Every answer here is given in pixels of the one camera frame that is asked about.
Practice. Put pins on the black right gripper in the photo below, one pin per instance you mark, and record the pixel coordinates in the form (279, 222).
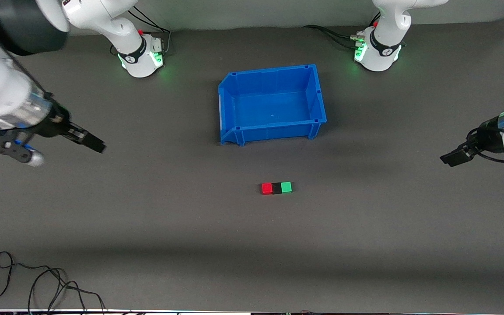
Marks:
(55, 125)

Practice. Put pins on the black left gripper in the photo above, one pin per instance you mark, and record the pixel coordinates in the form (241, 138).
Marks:
(487, 140)

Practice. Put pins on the small green cube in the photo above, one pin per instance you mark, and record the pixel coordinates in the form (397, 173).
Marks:
(286, 187)

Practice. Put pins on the small red cube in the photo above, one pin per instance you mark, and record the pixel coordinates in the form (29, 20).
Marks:
(267, 188)

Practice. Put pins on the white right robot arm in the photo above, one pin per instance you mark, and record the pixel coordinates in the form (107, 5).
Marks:
(2, 87)

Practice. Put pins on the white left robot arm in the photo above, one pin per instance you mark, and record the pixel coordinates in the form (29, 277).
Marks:
(385, 39)

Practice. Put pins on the small black cube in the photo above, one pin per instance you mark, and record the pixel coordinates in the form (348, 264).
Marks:
(277, 187)

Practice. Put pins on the blue plastic storage bin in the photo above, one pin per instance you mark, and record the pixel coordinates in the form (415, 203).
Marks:
(274, 105)

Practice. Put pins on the grey table mat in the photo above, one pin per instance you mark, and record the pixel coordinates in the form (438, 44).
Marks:
(252, 240)

